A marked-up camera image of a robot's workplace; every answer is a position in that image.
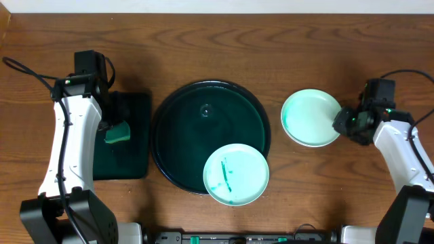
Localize green plate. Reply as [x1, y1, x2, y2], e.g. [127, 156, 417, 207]
[280, 89, 341, 131]
[203, 144, 269, 207]

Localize green sponge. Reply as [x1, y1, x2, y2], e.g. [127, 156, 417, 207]
[104, 121, 131, 144]

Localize white plate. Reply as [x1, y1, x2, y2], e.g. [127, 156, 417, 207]
[283, 126, 339, 148]

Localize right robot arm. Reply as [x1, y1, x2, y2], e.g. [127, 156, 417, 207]
[333, 102, 433, 244]

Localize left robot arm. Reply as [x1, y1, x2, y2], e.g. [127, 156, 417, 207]
[20, 74, 119, 243]

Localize rectangular black tray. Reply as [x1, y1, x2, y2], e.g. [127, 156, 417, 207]
[93, 91, 151, 180]

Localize round black tray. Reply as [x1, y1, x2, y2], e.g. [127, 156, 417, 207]
[150, 80, 271, 195]

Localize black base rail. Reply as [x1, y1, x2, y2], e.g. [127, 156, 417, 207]
[149, 224, 340, 244]

